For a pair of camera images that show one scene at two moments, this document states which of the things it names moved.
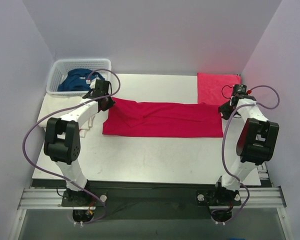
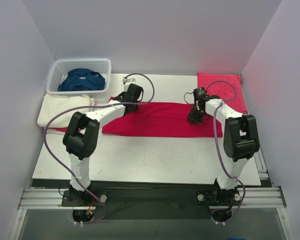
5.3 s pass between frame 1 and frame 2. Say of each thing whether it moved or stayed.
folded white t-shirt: stayed
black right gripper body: moved
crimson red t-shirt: stayed
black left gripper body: moved
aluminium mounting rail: stayed
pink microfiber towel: stayed
